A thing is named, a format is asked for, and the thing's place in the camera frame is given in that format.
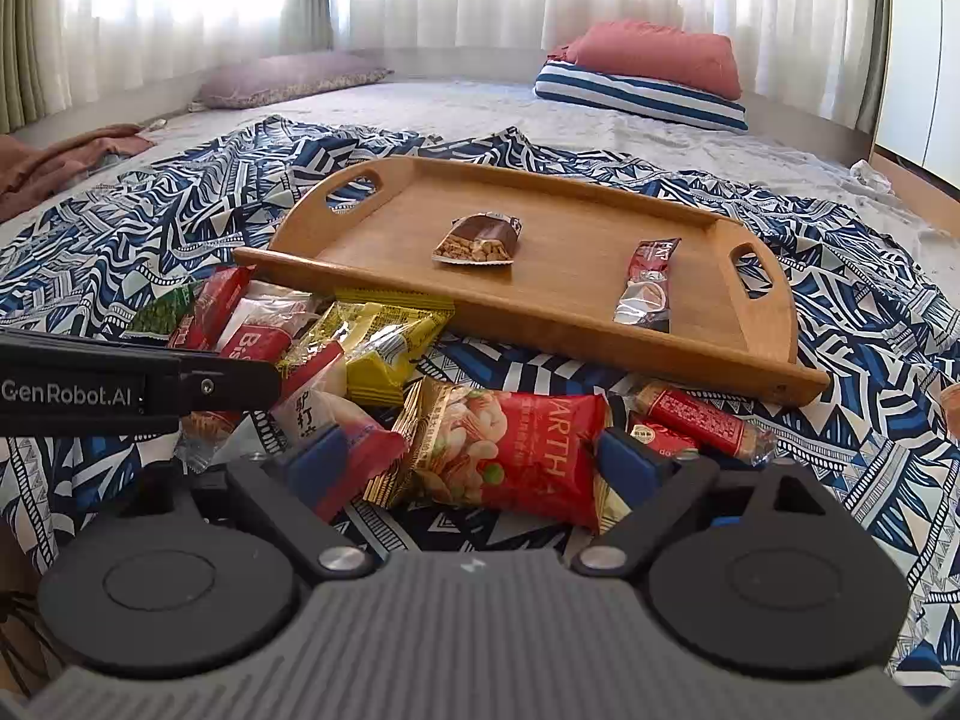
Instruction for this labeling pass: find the red white pastry packet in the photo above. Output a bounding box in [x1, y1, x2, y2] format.
[270, 372, 409, 522]

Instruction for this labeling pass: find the red candy bar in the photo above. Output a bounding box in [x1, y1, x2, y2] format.
[633, 383, 776, 465]

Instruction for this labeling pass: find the green snack packet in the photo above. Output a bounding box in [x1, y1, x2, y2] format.
[122, 281, 202, 344]

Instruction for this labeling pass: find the red mixed nuts packet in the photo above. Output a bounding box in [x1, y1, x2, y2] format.
[363, 379, 630, 535]

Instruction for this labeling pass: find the red Biscoff packet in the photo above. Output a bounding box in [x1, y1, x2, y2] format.
[182, 323, 293, 442]

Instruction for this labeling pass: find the yellow snack packet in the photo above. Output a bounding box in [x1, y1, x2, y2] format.
[277, 289, 455, 406]

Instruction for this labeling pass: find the clear white candy bag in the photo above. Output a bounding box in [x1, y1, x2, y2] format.
[215, 280, 317, 351]

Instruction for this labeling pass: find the small red gold packet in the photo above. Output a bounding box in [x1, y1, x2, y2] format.
[630, 419, 700, 461]

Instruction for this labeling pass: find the red silver snack bar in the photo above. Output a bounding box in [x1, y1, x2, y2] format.
[613, 238, 680, 333]

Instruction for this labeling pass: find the wooden serving tray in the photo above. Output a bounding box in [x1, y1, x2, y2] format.
[235, 158, 828, 405]

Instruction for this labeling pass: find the brown cloth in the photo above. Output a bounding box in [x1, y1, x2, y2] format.
[0, 124, 153, 223]

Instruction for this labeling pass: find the blue white patterned blanket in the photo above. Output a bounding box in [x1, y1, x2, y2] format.
[2, 115, 958, 702]

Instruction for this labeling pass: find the brown almond snack packet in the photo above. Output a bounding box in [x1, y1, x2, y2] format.
[431, 211, 523, 266]

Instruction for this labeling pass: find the purple cushion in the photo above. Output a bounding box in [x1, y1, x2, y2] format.
[195, 50, 391, 109]

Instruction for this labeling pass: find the blue white striped pillow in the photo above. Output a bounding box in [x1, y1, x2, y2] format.
[534, 60, 748, 132]

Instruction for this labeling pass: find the red pillow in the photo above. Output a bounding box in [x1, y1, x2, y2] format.
[548, 20, 742, 101]

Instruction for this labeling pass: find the green drape curtain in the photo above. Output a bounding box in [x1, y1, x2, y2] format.
[280, 0, 334, 54]

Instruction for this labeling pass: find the white sheer curtain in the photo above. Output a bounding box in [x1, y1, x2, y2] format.
[2, 0, 885, 130]

